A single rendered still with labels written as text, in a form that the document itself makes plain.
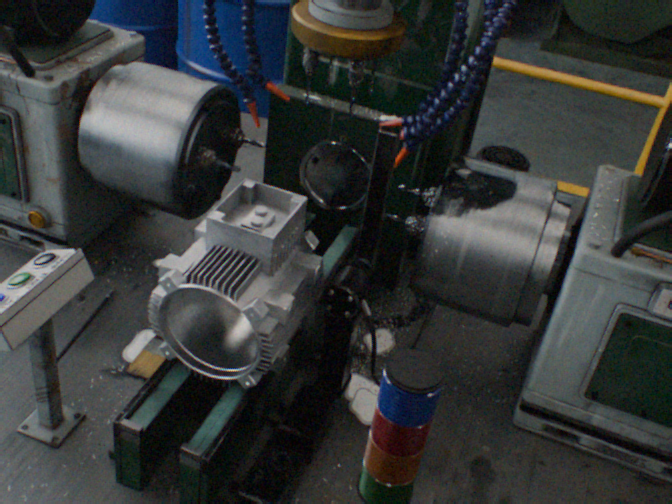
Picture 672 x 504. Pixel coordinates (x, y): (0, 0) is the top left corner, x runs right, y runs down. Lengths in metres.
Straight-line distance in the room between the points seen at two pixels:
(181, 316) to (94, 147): 0.38
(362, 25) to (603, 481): 0.79
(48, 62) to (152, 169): 0.25
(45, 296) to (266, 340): 0.29
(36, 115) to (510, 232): 0.81
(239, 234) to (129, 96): 0.42
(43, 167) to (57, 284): 0.42
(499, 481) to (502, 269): 0.33
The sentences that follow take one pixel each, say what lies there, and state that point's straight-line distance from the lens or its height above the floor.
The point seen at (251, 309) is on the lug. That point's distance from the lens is 1.01.
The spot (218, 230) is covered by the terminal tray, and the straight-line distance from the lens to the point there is 1.08.
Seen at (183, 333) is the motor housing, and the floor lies 0.97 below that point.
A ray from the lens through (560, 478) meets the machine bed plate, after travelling 1.31.
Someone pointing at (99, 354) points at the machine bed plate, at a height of 0.80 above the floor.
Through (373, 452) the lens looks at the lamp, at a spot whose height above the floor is 1.11.
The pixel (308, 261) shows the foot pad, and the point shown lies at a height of 1.08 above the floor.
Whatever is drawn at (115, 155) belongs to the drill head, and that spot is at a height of 1.06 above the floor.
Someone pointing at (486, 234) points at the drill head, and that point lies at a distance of 1.19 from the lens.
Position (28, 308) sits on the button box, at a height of 1.06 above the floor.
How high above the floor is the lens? 1.74
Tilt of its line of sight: 36 degrees down
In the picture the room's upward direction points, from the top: 9 degrees clockwise
